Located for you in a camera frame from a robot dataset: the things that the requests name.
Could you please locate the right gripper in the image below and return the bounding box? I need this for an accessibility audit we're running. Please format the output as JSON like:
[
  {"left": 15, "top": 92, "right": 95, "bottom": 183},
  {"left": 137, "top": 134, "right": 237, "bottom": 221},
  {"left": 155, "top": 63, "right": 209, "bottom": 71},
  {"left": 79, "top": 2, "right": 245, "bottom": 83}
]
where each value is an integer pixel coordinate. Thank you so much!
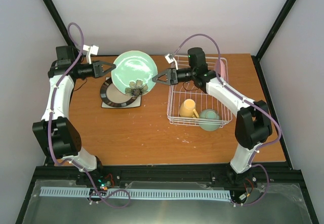
[{"left": 152, "top": 67, "right": 195, "bottom": 86}]

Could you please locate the teal flower plate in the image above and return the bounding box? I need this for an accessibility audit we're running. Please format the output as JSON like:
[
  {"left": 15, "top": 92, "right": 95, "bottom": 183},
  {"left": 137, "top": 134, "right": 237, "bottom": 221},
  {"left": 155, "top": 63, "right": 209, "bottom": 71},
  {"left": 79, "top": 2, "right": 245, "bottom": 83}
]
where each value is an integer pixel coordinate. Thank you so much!
[{"left": 111, "top": 50, "right": 157, "bottom": 97}]

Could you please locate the white wire dish rack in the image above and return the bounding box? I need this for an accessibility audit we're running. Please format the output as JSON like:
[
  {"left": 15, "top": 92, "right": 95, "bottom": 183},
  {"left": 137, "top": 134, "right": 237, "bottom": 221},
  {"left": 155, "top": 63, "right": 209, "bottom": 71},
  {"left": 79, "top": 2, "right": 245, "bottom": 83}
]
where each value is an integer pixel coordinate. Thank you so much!
[{"left": 167, "top": 55, "right": 232, "bottom": 128}]

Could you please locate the yellow ceramic mug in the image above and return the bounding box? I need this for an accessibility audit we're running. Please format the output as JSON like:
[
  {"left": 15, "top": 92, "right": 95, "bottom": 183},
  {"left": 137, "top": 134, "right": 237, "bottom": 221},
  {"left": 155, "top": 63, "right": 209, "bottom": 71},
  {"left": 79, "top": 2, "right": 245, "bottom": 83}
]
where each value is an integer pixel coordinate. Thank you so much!
[{"left": 179, "top": 99, "right": 199, "bottom": 119}]

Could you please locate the green ceramic bowl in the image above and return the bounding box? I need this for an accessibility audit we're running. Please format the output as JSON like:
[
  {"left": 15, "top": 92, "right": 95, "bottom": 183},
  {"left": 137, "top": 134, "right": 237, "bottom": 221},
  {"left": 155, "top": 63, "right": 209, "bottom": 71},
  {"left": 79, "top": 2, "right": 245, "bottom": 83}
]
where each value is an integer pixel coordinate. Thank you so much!
[{"left": 198, "top": 109, "right": 220, "bottom": 132}]

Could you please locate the pink round plate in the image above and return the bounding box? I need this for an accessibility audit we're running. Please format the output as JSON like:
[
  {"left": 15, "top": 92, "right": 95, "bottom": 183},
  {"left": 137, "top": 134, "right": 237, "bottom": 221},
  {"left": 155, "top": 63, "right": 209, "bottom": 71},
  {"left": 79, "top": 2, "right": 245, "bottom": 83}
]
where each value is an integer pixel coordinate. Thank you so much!
[{"left": 214, "top": 59, "right": 226, "bottom": 79}]

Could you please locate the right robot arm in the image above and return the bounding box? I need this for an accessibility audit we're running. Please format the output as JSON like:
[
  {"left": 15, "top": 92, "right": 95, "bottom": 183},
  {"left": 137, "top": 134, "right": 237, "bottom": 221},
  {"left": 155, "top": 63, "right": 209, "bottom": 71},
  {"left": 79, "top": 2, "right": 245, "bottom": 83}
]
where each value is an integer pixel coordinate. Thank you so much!
[{"left": 152, "top": 47, "right": 272, "bottom": 185}]

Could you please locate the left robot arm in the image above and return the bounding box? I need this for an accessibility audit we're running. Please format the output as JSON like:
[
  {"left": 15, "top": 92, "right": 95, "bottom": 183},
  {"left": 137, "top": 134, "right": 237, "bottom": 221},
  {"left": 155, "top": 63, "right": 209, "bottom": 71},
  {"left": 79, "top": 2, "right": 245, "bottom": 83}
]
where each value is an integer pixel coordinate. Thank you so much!
[{"left": 32, "top": 45, "right": 115, "bottom": 185}]

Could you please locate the black round plate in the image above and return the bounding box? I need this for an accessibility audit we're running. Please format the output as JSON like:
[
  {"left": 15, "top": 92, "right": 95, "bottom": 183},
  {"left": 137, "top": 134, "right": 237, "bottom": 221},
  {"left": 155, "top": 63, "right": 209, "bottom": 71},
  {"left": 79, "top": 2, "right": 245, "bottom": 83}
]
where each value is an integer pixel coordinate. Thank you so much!
[{"left": 100, "top": 77, "right": 129, "bottom": 102}]

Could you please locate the white square plate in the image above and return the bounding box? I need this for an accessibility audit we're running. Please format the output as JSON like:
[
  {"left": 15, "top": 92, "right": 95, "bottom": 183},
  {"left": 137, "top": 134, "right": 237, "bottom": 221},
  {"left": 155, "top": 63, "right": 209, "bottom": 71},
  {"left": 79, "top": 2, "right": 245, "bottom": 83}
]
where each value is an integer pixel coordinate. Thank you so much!
[{"left": 101, "top": 97, "right": 141, "bottom": 109}]

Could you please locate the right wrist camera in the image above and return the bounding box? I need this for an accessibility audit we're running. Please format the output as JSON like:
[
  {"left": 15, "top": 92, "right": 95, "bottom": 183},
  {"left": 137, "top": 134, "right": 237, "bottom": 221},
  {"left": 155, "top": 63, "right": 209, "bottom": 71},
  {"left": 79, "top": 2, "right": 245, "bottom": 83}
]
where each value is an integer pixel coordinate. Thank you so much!
[{"left": 165, "top": 54, "right": 178, "bottom": 70}]

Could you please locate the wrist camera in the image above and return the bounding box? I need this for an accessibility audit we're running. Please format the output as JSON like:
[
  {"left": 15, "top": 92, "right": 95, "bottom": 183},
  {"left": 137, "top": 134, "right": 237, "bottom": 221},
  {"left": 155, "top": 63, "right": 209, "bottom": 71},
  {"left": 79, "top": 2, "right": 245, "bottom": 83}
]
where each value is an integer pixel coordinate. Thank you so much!
[
  {"left": 165, "top": 54, "right": 178, "bottom": 70},
  {"left": 83, "top": 45, "right": 99, "bottom": 64}
]

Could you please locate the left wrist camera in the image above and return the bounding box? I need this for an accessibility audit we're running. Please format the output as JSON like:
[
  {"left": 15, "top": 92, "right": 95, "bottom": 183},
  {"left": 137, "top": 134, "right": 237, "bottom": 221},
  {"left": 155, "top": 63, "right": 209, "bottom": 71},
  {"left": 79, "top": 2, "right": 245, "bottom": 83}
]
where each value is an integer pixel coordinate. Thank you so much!
[{"left": 83, "top": 45, "right": 99, "bottom": 64}]

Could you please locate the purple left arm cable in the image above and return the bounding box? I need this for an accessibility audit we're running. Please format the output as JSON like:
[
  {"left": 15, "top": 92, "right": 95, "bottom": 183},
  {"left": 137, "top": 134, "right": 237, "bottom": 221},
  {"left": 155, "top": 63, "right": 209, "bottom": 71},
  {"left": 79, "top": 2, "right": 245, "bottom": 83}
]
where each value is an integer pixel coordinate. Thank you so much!
[{"left": 48, "top": 22, "right": 132, "bottom": 208}]

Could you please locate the left black frame post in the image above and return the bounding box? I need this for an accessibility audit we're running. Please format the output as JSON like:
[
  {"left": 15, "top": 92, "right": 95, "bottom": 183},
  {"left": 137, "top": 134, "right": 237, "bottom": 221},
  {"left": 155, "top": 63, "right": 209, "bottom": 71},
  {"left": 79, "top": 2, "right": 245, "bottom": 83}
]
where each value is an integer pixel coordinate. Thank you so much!
[{"left": 42, "top": 0, "right": 77, "bottom": 57}]

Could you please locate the black frame post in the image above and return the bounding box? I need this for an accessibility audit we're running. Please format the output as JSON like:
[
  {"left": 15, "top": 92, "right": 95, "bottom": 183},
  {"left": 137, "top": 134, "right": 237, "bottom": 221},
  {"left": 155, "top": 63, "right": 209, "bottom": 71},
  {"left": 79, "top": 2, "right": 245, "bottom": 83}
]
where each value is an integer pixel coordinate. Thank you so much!
[
  {"left": 255, "top": 0, "right": 309, "bottom": 60},
  {"left": 42, "top": 0, "right": 77, "bottom": 57}
]

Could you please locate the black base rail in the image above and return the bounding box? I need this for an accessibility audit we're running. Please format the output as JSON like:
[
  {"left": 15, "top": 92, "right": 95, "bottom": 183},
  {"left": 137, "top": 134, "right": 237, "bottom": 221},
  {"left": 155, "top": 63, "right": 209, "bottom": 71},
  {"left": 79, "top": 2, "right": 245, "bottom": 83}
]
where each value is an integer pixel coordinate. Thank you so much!
[{"left": 32, "top": 164, "right": 304, "bottom": 192}]

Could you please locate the light blue cable duct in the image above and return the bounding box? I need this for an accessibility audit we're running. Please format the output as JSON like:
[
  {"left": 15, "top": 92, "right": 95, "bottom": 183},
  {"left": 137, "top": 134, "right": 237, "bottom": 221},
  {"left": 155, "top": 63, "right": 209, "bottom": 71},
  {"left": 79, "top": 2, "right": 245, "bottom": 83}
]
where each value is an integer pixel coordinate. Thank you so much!
[{"left": 39, "top": 186, "right": 231, "bottom": 202}]

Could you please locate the right black frame post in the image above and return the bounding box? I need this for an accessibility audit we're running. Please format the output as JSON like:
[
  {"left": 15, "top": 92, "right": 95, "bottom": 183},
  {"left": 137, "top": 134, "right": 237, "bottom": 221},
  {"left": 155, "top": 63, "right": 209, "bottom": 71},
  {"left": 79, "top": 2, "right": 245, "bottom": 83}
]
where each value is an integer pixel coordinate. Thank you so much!
[{"left": 255, "top": 0, "right": 309, "bottom": 60}]

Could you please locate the metal base plate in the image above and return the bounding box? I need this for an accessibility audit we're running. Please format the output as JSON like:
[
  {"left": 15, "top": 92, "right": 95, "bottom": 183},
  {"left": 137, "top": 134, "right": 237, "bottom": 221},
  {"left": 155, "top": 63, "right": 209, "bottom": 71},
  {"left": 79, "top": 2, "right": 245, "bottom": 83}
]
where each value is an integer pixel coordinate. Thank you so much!
[{"left": 22, "top": 180, "right": 312, "bottom": 223}]

